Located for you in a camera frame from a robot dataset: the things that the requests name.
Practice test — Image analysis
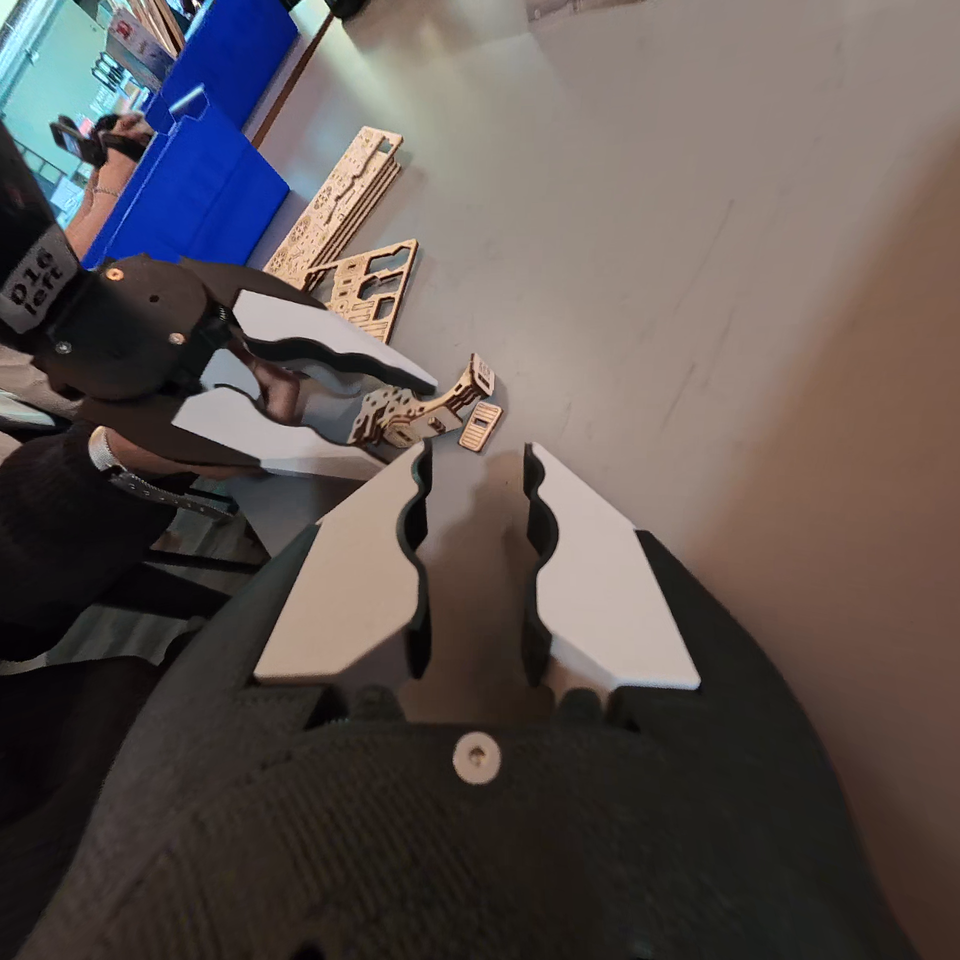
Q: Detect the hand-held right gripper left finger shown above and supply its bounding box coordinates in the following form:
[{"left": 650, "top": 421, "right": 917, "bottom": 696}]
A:
[{"left": 253, "top": 438, "right": 435, "bottom": 690}]

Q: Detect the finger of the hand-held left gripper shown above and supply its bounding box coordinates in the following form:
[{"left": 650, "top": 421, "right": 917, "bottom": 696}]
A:
[
  {"left": 171, "top": 351, "right": 388, "bottom": 480},
  {"left": 231, "top": 288, "right": 441, "bottom": 396}
]

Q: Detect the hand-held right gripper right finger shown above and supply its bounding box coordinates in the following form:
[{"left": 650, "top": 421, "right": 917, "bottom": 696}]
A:
[{"left": 522, "top": 442, "right": 702, "bottom": 693}]

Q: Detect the wooden model assembly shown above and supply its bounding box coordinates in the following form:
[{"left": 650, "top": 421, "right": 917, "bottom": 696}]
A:
[{"left": 351, "top": 352, "right": 496, "bottom": 450}]

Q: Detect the small slotted wooden piece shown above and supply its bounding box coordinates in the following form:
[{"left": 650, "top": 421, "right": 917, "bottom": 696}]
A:
[{"left": 459, "top": 402, "right": 502, "bottom": 454}]

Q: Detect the person's left forearm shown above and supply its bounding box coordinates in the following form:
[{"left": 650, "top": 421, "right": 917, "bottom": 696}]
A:
[{"left": 0, "top": 427, "right": 177, "bottom": 661}]

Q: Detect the grey desk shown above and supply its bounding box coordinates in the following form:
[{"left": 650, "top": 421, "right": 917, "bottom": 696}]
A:
[{"left": 217, "top": 0, "right": 960, "bottom": 960}]

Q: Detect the person's left hand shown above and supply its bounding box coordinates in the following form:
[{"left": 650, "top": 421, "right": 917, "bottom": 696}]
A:
[{"left": 111, "top": 438, "right": 267, "bottom": 483}]

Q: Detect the wooden parts sheet with cutouts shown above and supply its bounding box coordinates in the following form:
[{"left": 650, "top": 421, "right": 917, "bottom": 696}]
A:
[{"left": 303, "top": 238, "right": 419, "bottom": 345}]

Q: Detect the silver wristwatch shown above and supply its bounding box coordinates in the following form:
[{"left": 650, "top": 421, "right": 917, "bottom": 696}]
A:
[{"left": 88, "top": 426, "right": 240, "bottom": 520}]

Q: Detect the stack of wooden parts sheets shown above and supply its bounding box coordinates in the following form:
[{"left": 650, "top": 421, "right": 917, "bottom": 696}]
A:
[{"left": 264, "top": 126, "right": 405, "bottom": 290}]

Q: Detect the blue plastic bin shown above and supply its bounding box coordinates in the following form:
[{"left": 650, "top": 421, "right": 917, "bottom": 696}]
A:
[
  {"left": 81, "top": 97, "right": 291, "bottom": 271},
  {"left": 142, "top": 0, "right": 301, "bottom": 130}
]

